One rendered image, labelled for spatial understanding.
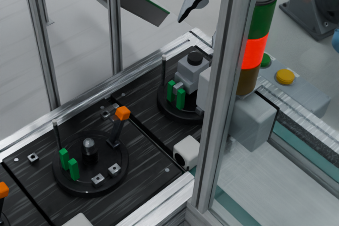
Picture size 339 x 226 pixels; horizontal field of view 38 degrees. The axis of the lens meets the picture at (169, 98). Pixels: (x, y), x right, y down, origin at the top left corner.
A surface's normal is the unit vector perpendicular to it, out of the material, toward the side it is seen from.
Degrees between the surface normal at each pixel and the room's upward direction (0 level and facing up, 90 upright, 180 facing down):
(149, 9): 90
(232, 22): 90
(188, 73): 90
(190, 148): 0
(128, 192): 0
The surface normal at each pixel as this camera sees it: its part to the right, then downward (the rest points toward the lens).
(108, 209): 0.04, -0.66
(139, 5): 0.53, 0.65
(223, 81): -0.74, 0.48
